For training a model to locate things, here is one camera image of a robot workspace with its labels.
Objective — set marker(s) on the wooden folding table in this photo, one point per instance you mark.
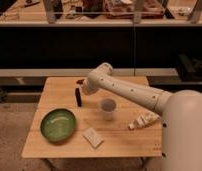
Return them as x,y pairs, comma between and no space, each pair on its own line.
102,125

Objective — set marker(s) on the translucent plastic cup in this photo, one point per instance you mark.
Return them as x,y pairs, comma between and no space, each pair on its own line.
107,107

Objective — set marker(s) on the red tray on shelf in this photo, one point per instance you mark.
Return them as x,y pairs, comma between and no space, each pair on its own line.
125,9

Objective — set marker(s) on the white spray bottle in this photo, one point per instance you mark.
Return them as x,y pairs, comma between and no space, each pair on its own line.
143,120

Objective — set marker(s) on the beige rectangular sponge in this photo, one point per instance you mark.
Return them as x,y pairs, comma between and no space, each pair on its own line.
92,137

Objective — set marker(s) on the green ceramic bowl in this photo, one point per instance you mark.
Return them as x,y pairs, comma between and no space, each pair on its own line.
58,125

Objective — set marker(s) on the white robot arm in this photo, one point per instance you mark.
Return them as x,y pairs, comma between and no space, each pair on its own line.
181,114

